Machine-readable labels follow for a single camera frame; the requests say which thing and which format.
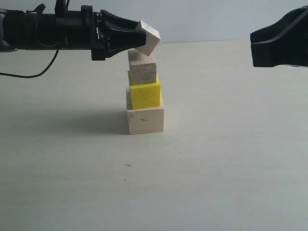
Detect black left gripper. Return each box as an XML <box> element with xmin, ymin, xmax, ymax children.
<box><xmin>55</xmin><ymin>4</ymin><xmax>146</xmax><ymax>61</ymax></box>

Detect yellow cube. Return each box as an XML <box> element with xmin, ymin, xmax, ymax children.
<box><xmin>128</xmin><ymin>71</ymin><xmax>161</xmax><ymax>109</ymax></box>

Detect small wooden cube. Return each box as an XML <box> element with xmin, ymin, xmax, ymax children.
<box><xmin>136</xmin><ymin>20</ymin><xmax>161</xmax><ymax>56</ymax></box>

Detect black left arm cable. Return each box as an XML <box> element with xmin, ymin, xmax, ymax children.
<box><xmin>0</xmin><ymin>0</ymin><xmax>73</xmax><ymax>78</ymax></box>

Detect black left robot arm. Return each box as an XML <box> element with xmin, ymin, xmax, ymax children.
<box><xmin>0</xmin><ymin>0</ymin><xmax>146</xmax><ymax>61</ymax></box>

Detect large wooden cube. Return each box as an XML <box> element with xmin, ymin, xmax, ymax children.
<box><xmin>126</xmin><ymin>88</ymin><xmax>165</xmax><ymax>135</ymax></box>

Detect medium wooden cube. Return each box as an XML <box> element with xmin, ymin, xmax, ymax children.
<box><xmin>128</xmin><ymin>50</ymin><xmax>157</xmax><ymax>85</ymax></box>

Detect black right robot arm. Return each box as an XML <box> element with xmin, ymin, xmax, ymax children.
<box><xmin>250</xmin><ymin>6</ymin><xmax>308</xmax><ymax>67</ymax></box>

